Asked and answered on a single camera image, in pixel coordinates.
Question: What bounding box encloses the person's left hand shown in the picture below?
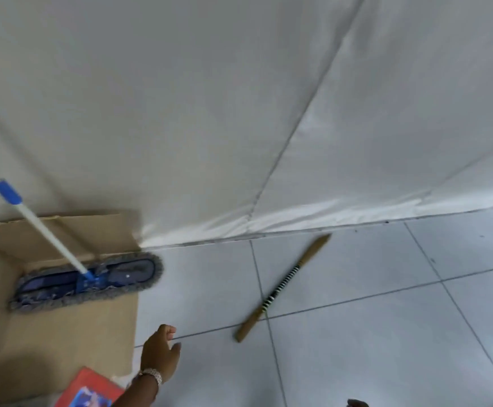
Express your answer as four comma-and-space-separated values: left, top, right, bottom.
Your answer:
140, 324, 182, 384

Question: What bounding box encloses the person's left forearm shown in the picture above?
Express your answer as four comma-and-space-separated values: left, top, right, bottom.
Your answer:
111, 374, 160, 407

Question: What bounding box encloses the red printed packet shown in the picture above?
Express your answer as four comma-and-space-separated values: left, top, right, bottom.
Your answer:
54, 367, 126, 407

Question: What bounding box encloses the brown cardboard sheet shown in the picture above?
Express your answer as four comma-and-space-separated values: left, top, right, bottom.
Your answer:
0, 213, 142, 407

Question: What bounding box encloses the wooden stick with striped wrap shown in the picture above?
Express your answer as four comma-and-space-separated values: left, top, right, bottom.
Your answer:
234, 233, 332, 344

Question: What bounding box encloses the silver beaded bracelet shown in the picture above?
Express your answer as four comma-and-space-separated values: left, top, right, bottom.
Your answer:
132, 368, 163, 389

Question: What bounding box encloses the blue flat mop white handle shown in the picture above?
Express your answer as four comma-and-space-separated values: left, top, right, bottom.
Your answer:
0, 157, 164, 314

